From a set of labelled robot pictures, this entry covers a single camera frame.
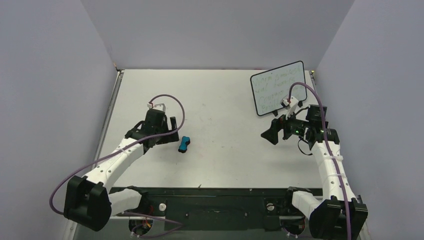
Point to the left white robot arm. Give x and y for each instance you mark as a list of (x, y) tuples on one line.
[(88, 200)]

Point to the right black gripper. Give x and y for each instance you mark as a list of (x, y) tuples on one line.
[(279, 127)]

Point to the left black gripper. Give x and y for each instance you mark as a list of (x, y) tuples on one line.
[(168, 138)]

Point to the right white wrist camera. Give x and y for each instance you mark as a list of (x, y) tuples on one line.
[(290, 104)]

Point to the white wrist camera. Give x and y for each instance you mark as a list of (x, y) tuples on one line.
[(159, 106), (290, 104)]

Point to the blue whiteboard eraser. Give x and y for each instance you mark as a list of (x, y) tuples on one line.
[(183, 147)]

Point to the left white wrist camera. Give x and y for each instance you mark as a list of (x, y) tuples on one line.
[(159, 106)]

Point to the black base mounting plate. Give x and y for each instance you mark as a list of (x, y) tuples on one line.
[(221, 209)]

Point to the small black-framed whiteboard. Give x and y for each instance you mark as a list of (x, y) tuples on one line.
[(271, 86)]

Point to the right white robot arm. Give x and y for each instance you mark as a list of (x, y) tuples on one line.
[(339, 215)]

